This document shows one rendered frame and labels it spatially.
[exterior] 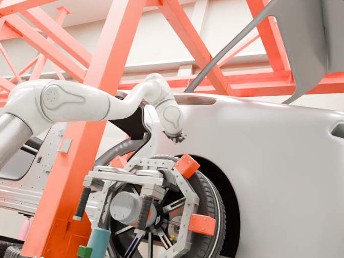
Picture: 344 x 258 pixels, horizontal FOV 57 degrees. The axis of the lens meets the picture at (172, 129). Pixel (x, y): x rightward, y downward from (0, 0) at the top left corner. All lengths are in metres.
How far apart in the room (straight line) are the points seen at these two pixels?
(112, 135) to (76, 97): 6.49
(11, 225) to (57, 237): 6.88
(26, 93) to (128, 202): 0.66
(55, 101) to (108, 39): 1.36
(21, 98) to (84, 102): 0.20
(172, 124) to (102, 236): 0.60
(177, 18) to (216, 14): 4.98
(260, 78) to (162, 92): 3.38
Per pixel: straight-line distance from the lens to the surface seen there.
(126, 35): 2.28
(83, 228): 2.03
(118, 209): 1.46
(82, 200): 1.51
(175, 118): 1.33
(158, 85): 1.40
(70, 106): 0.92
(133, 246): 1.69
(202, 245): 1.49
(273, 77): 4.65
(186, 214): 1.46
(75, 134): 1.95
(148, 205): 1.29
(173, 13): 2.94
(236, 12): 7.76
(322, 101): 6.02
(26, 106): 1.02
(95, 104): 0.96
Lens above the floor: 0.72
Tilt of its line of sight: 20 degrees up
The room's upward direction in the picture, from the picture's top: 13 degrees clockwise
